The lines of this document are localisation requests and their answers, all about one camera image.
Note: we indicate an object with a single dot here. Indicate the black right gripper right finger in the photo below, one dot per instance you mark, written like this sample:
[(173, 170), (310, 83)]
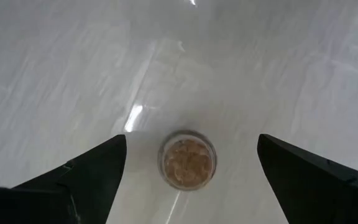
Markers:
[(322, 193)]

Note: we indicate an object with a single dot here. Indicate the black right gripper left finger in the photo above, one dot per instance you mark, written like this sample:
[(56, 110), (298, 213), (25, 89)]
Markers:
[(57, 193)]

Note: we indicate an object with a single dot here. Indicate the small glass jar cork lid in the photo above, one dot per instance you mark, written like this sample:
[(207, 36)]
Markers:
[(187, 161)]

